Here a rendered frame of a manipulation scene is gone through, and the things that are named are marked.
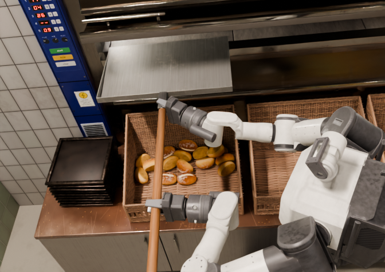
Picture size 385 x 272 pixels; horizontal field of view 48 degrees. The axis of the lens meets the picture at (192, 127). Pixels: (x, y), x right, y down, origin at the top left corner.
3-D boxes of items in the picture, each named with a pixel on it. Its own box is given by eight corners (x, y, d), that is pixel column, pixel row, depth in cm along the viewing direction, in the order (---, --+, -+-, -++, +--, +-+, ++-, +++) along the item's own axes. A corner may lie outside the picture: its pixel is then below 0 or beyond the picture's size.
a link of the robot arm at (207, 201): (201, 232, 135) (238, 235, 133) (199, 211, 128) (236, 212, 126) (206, 204, 144) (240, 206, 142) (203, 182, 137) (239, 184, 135)
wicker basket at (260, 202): (246, 137, 234) (244, 102, 213) (352, 130, 228) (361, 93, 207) (252, 217, 201) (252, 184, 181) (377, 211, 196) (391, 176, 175)
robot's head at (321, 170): (346, 156, 110) (333, 136, 107) (337, 182, 105) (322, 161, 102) (325, 158, 114) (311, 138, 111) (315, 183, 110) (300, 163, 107)
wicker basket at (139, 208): (136, 146, 239) (124, 111, 218) (237, 137, 234) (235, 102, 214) (128, 224, 207) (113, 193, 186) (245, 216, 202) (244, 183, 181)
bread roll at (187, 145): (199, 140, 225) (199, 146, 220) (195, 150, 228) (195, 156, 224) (180, 136, 223) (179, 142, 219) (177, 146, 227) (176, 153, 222)
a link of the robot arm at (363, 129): (350, 129, 141) (384, 125, 129) (341, 153, 139) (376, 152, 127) (325, 111, 137) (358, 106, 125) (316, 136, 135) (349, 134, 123)
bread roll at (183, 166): (193, 165, 216) (186, 173, 214) (195, 172, 221) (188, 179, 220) (179, 155, 220) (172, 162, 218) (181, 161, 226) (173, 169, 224)
